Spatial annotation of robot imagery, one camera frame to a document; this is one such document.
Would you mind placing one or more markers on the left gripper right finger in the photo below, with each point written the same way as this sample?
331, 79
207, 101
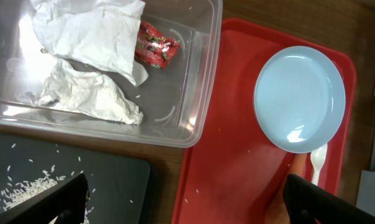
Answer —
307, 203

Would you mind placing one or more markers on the black waste tray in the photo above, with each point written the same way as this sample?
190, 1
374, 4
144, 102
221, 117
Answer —
118, 177

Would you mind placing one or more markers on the red serving tray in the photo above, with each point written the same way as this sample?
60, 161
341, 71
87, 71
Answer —
233, 171

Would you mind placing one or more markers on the white napkin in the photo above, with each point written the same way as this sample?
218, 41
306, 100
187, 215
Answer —
88, 39

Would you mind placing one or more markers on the white plastic spoon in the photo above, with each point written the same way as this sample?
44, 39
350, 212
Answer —
318, 158

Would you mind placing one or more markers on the red snack wrapper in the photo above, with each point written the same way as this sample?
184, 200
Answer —
153, 48

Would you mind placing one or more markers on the light blue plate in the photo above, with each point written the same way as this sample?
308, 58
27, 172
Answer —
299, 99

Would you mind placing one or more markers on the clear plastic bin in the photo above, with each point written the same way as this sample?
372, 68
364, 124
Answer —
174, 100

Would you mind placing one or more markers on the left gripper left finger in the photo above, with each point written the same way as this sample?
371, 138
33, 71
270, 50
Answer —
64, 203

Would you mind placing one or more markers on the white rice pile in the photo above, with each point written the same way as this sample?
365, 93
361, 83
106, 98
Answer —
25, 189

